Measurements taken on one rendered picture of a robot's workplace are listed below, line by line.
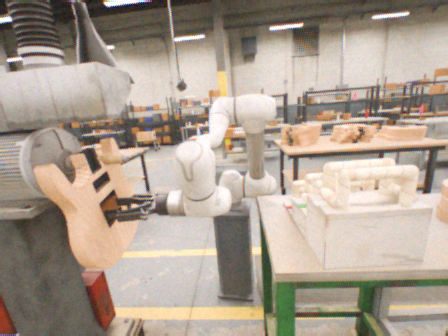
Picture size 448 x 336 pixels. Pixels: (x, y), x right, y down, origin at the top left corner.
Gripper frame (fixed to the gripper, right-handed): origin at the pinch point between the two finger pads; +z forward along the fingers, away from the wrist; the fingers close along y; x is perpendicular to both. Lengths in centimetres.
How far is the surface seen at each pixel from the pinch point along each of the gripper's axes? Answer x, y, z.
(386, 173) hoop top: 12, -11, -82
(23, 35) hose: 54, 2, 8
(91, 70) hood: 43.1, -3.1, -9.9
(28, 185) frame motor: 13.1, -4.1, 22.3
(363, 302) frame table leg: -86, 22, -108
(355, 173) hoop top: 13, -11, -74
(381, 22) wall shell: 156, 1145, -713
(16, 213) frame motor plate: 4.0, -5.9, 29.8
